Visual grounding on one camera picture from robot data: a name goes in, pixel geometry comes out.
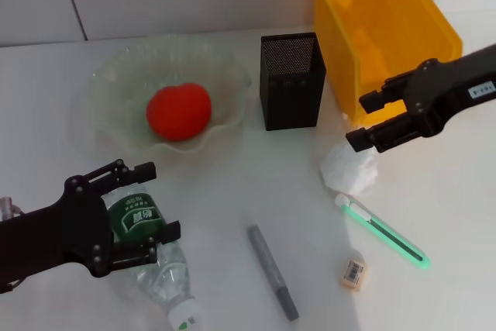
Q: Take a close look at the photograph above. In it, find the green and white pen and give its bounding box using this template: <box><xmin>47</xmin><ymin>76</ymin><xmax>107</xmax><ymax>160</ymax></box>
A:
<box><xmin>335</xmin><ymin>193</ymin><xmax>431</xmax><ymax>271</ymax></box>

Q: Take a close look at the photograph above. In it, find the left gripper cable with plug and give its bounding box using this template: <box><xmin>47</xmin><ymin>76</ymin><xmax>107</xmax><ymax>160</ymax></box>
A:
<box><xmin>0</xmin><ymin>196</ymin><xmax>24</xmax><ymax>294</ymax></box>

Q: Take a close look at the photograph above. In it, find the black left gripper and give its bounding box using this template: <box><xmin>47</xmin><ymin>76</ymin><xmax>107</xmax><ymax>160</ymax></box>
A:
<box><xmin>0</xmin><ymin>159</ymin><xmax>182</xmax><ymax>279</ymax></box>

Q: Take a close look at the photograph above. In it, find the clear water bottle green label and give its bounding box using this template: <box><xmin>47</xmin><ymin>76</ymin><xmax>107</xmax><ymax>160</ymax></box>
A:
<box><xmin>101</xmin><ymin>187</ymin><xmax>205</xmax><ymax>331</ymax></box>

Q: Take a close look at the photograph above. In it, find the grey marker pen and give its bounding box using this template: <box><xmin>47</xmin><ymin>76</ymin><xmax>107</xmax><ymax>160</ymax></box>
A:
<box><xmin>246</xmin><ymin>224</ymin><xmax>300</xmax><ymax>322</ymax></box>

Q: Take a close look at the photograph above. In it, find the small beige eraser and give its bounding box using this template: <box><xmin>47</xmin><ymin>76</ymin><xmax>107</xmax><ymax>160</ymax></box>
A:
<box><xmin>339</xmin><ymin>259</ymin><xmax>368</xmax><ymax>290</ymax></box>

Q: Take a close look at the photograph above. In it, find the yellow plastic bin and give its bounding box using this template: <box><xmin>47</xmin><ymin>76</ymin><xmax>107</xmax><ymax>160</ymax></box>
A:
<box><xmin>309</xmin><ymin>0</ymin><xmax>464</xmax><ymax>127</ymax></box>

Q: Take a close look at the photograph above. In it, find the white paper ball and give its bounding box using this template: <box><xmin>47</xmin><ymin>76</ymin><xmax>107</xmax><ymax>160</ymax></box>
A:
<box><xmin>320</xmin><ymin>140</ymin><xmax>379</xmax><ymax>196</ymax></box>

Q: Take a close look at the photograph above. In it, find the red-orange fruit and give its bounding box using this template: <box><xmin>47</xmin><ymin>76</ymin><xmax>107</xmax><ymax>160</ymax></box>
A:
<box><xmin>146</xmin><ymin>82</ymin><xmax>213</xmax><ymax>142</ymax></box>

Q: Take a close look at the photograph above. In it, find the wavy clear glass fruit bowl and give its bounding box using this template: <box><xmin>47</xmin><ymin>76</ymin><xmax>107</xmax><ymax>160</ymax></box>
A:
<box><xmin>87</xmin><ymin>34</ymin><xmax>253</xmax><ymax>153</ymax></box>

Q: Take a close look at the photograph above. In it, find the black mesh pen holder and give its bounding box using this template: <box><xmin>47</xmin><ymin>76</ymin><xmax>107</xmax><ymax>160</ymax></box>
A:
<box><xmin>258</xmin><ymin>32</ymin><xmax>326</xmax><ymax>131</ymax></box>

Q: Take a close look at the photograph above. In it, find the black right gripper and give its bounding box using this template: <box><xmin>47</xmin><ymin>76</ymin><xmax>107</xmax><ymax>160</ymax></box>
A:
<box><xmin>345</xmin><ymin>43</ymin><xmax>496</xmax><ymax>153</ymax></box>

